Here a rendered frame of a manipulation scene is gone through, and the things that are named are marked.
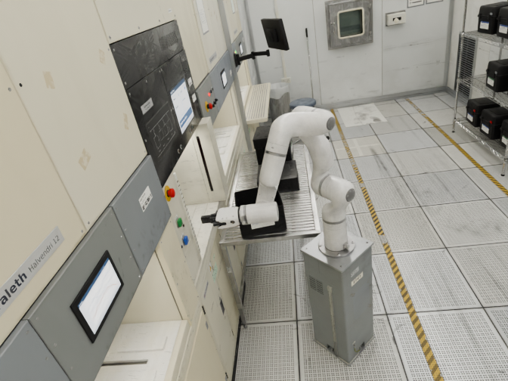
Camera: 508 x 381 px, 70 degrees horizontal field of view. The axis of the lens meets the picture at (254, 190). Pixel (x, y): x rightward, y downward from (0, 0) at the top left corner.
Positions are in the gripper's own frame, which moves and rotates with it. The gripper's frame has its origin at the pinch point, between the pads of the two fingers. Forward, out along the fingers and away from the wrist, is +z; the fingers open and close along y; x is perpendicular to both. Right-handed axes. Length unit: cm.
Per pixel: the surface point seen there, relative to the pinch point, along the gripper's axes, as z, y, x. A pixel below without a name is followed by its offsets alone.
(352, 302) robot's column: -62, 13, -73
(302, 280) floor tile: -33, 82, -120
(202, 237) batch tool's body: 16.0, 32.3, -33.2
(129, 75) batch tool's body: 13, 1, 64
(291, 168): -36, 105, -34
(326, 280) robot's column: -49, 16, -57
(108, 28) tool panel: 13, -2, 80
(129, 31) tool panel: 13, 14, 77
